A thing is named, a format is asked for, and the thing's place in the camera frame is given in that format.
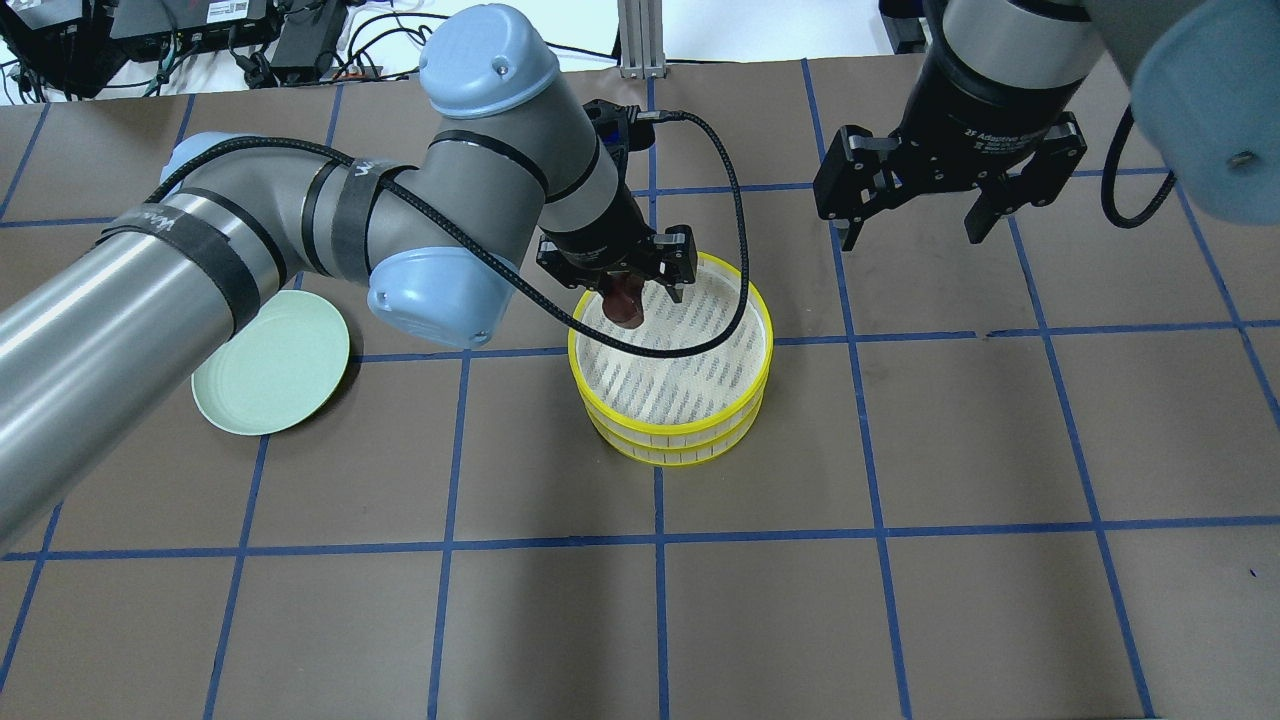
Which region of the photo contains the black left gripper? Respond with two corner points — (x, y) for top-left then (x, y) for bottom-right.
(536, 190), (698, 301)

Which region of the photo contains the light green plate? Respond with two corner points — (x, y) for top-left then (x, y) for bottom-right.
(189, 290), (349, 436)

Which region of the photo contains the white steamer cloth upper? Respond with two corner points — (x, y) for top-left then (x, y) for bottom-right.
(579, 263), (765, 427)

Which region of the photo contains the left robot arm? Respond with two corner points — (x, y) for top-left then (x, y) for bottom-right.
(1, 3), (698, 548)

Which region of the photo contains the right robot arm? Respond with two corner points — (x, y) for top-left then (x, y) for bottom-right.
(813, 1), (1279, 250)

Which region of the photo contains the aluminium frame post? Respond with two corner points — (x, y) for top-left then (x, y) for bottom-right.
(617, 0), (668, 79)

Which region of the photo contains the black electronics box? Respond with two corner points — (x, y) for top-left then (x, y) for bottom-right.
(108, 1), (282, 61)

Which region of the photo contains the yellow bamboo steamer layer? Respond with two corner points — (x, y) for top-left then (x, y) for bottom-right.
(567, 249), (774, 445)
(586, 393), (763, 468)

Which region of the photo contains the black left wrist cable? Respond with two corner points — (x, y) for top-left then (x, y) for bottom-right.
(145, 108), (751, 360)

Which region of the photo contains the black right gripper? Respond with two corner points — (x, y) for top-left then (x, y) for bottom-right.
(813, 40), (1088, 252)

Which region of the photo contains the brown bun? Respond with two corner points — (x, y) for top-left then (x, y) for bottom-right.
(599, 273), (646, 331)

